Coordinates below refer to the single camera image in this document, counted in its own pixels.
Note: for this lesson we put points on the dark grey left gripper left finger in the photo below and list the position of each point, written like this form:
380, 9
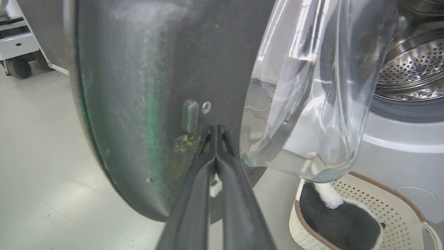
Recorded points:
189, 211

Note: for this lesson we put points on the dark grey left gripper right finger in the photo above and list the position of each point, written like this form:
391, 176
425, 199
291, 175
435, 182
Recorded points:
242, 211

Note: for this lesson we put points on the dark washing machine door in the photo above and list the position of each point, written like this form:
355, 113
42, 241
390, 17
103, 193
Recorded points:
145, 86

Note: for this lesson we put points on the grey washing machine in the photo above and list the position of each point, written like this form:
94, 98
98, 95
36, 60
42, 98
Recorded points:
409, 114

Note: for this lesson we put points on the black and white garment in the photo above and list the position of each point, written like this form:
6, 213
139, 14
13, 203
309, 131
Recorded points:
341, 222

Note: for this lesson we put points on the cream perforated laundry basket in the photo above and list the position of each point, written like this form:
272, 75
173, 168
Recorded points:
392, 211

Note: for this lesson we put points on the white wheeled cart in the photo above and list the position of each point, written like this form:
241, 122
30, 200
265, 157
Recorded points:
19, 38

